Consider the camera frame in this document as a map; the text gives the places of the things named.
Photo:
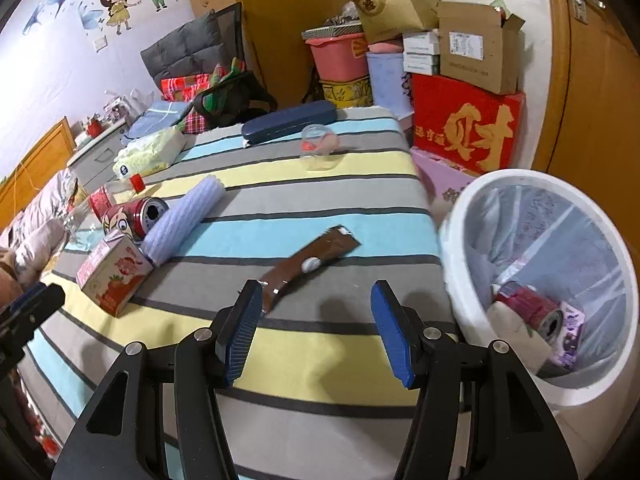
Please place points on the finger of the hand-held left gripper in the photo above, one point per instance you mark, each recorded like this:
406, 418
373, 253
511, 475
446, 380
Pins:
37, 300

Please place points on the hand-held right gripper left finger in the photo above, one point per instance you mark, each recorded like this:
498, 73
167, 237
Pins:
240, 335

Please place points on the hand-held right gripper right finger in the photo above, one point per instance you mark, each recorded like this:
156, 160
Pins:
392, 335

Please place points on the white rimmed trash bin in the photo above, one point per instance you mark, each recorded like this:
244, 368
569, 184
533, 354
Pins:
465, 310

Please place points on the pink strawberry milk carton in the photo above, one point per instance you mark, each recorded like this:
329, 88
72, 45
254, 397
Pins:
112, 275

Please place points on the clear glass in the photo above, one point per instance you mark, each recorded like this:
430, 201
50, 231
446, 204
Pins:
77, 230

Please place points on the brown snack wrapper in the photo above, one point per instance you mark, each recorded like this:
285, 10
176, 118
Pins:
330, 245

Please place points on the white paper cup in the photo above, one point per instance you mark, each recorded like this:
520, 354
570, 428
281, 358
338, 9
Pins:
510, 330

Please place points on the red drink can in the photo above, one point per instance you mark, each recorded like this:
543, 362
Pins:
130, 220
535, 310

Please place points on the clear bottle with red cap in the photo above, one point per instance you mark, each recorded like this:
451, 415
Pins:
107, 197

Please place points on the lavender ribbed foam sleeve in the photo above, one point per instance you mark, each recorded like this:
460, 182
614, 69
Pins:
182, 217

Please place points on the purple milk carton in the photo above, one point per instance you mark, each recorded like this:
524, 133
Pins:
570, 335

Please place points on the clear plastic cup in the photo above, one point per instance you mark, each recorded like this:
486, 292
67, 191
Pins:
325, 142

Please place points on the brown fuzzy cloth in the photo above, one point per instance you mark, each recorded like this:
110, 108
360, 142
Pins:
7, 280

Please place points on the pink bedding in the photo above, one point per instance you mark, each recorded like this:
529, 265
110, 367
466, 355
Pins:
35, 225

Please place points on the wooden headboard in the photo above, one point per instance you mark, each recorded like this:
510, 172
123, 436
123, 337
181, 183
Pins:
40, 160

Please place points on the grey nightstand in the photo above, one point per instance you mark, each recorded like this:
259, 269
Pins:
92, 155

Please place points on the pale lilac flat box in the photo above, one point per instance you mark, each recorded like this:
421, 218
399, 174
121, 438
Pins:
440, 185

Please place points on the small red jar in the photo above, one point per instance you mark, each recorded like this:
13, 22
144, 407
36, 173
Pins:
94, 127

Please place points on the pale green tissue pack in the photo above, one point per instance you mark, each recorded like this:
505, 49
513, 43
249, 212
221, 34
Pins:
150, 150

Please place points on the small printed box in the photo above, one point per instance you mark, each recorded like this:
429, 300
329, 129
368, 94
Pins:
114, 109

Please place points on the red plaid cloth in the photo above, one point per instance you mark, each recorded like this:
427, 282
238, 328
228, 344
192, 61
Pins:
195, 122

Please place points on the red gift box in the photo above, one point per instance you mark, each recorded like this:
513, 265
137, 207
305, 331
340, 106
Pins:
465, 130

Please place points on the navy glasses case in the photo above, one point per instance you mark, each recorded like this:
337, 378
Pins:
287, 122

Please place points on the blue folded cloth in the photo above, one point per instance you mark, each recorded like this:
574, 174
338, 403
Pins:
160, 115

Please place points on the white plastic bag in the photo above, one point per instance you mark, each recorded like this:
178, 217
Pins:
140, 101

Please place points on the black bag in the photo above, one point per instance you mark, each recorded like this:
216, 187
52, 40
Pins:
230, 105

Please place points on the yellow patterned box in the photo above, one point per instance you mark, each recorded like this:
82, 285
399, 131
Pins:
345, 92

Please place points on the lilac plastic container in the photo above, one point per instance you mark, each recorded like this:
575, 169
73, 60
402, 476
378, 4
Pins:
387, 85

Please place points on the red patterned folded cloth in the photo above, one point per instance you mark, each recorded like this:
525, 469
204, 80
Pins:
182, 85

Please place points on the green striped cloth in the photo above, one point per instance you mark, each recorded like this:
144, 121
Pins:
232, 69

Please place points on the white medicine box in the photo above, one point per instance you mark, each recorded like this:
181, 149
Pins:
421, 65
421, 42

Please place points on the pink plastic tub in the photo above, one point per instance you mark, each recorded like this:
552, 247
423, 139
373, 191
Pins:
335, 60

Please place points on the open cardboard box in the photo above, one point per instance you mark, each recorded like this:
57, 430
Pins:
480, 65

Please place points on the pink lid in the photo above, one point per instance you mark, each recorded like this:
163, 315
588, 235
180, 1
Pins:
385, 47

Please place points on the grey quilted cushion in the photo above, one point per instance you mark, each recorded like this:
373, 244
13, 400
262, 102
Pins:
182, 50

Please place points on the wooden door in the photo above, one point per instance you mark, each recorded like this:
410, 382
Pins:
590, 110

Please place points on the black mesh chair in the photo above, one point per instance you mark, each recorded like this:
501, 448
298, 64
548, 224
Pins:
230, 30

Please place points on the flat patterned box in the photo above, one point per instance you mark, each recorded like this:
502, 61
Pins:
330, 31

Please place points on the wooden wardrobe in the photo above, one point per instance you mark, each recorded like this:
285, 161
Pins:
290, 10

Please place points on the gold paper bag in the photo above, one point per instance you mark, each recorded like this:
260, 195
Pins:
395, 0

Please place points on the pale green paper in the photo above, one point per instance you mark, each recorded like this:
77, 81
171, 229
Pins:
502, 6

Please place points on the white light switch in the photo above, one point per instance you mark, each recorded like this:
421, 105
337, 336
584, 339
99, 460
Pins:
100, 43

